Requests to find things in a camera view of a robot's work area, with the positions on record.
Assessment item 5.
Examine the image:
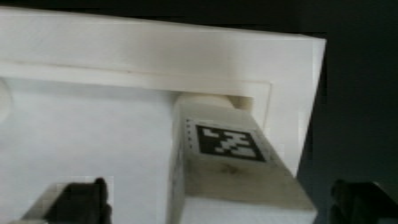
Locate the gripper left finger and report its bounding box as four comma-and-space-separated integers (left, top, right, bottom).
21, 178, 112, 224

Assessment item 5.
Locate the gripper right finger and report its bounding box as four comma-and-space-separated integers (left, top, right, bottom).
329, 180, 398, 224

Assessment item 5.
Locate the white table leg with tag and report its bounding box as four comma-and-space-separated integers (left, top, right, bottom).
165, 93, 316, 224

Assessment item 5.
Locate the white square tabletop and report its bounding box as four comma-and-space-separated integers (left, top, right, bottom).
0, 6, 325, 224

